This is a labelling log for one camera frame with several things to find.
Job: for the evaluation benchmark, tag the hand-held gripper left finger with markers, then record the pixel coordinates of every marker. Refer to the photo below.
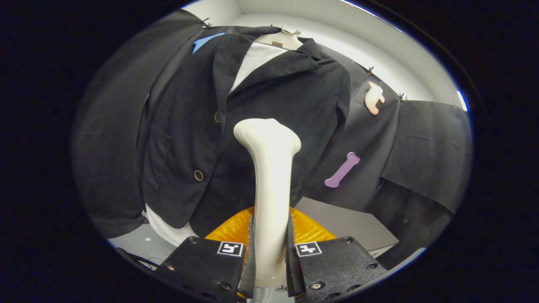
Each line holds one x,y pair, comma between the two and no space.
249,273

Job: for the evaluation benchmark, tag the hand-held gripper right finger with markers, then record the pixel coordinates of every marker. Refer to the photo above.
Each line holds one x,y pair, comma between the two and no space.
293,269

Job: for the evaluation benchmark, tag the white garment steamer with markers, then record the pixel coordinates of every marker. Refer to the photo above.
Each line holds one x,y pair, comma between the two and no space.
271,189

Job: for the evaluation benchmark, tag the black suit jacket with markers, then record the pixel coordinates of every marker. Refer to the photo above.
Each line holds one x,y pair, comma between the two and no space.
181,139

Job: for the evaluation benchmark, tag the white clothes hanger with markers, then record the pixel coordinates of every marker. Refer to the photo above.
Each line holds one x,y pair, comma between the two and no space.
282,40

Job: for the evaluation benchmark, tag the grey cabinet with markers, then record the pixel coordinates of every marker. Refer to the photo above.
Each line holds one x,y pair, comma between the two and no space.
349,223

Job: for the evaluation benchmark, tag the black backdrop cloth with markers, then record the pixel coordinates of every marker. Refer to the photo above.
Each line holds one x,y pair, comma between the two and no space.
421,139

